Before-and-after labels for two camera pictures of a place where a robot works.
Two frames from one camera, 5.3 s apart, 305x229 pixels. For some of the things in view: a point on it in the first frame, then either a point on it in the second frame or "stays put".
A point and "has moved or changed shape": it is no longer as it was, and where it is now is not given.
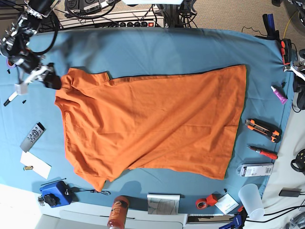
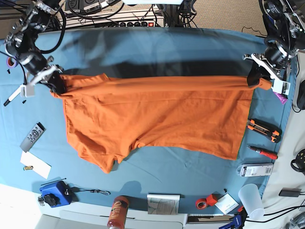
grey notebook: x=163 y=203 stays put
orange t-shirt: x=191 y=122 has moved or changed shape
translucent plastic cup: x=250 y=196 stays put
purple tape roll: x=10 y=64 stays put
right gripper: x=298 y=69 -> x=273 y=60
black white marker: x=11 y=98 stays put
